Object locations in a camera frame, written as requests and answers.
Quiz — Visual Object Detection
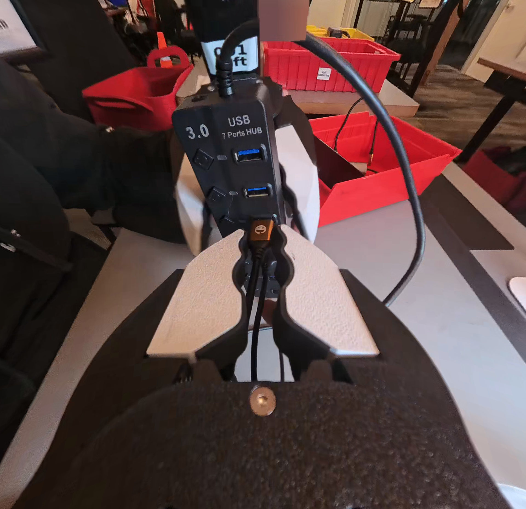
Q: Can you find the red tote with handles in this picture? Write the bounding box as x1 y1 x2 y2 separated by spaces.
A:
82 46 194 131

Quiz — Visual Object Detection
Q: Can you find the orange traffic cone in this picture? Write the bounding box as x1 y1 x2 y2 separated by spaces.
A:
157 32 172 69

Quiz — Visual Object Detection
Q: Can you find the red bag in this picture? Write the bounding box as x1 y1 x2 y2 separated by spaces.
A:
464 147 526 214

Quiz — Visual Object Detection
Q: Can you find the white framed board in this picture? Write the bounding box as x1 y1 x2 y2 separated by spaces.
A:
0 0 48 61

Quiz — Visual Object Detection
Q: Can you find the red plastic bin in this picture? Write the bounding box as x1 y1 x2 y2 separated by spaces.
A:
308 112 463 228

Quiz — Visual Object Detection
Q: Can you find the thick black hub cable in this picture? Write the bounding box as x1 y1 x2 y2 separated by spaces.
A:
214 19 426 306

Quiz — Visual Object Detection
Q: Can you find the wooden desk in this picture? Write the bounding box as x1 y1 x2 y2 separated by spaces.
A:
456 57 526 164

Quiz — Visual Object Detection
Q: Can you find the person's left forearm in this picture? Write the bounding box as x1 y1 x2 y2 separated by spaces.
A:
0 59 187 244

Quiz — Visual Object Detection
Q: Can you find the ribbed red bin white label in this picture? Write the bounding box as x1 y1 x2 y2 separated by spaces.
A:
263 38 401 93

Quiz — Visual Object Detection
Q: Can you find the black divider panel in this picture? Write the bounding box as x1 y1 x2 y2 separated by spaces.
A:
313 135 368 197

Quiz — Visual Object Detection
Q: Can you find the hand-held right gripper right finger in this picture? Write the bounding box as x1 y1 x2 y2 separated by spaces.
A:
271 224 380 383

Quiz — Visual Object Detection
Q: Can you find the braided cable with orange plugs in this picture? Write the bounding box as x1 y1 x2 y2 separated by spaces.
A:
332 97 381 174
244 218 285 383

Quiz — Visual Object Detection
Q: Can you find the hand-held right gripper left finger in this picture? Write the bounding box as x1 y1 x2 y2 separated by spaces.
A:
146 229 251 381

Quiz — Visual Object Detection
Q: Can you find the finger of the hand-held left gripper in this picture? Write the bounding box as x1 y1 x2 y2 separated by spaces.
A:
175 159 212 255
275 124 322 243

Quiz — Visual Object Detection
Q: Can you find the yellow plastic bin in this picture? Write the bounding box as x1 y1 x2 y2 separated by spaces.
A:
306 24 375 42

